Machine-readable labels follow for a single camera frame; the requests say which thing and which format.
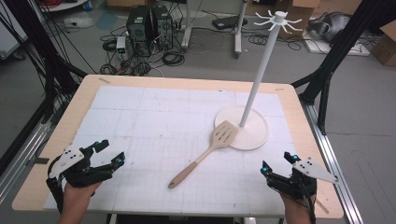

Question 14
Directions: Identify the white round table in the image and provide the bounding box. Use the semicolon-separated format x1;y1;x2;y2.
39;0;89;13

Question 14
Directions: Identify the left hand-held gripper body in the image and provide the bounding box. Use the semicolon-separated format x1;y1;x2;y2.
46;145;108;189

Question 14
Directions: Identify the small silver box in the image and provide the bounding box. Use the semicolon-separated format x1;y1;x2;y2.
116;35;127;61

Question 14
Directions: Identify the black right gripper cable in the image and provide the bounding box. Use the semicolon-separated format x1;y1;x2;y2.
297;178;318;224

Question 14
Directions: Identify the white gridded mat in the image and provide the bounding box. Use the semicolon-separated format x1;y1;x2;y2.
43;85;297;217

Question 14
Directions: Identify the black metal frame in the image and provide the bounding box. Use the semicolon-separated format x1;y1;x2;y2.
290;0;396;136
0;0;89;124

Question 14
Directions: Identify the large cardboard box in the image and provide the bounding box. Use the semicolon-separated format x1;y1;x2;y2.
276;0;321;40

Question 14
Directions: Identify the person's left hand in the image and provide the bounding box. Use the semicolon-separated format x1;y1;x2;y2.
57;181;103;224

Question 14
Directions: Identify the white hook stand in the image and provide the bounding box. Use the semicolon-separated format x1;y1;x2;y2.
214;10;304;151

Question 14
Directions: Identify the flat black device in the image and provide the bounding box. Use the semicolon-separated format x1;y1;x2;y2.
211;15;248;31

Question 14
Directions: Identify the grey bag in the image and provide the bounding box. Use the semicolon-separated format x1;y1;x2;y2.
307;11;353;43

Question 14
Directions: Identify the beige slotted spatula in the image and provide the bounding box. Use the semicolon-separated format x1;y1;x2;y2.
167;119;240;189

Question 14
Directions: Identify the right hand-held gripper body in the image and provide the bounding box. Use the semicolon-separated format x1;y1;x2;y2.
266;157;340;201

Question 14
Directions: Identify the white stand leg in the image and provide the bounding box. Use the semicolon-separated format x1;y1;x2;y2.
181;0;193;49
233;0;249;60

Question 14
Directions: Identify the coiled black cable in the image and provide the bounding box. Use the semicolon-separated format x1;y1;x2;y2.
161;50;186;67
101;38;118;53

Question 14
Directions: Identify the black computer tower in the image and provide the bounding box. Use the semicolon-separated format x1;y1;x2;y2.
125;5;154;58
151;4;174;51

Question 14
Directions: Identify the person's right hand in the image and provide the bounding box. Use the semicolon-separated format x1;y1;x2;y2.
279;190;318;224

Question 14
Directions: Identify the white floor board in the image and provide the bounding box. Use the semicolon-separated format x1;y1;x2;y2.
303;30;372;57

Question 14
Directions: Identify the aluminium rail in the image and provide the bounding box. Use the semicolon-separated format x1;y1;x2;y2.
0;120;52;203
300;100;364;224

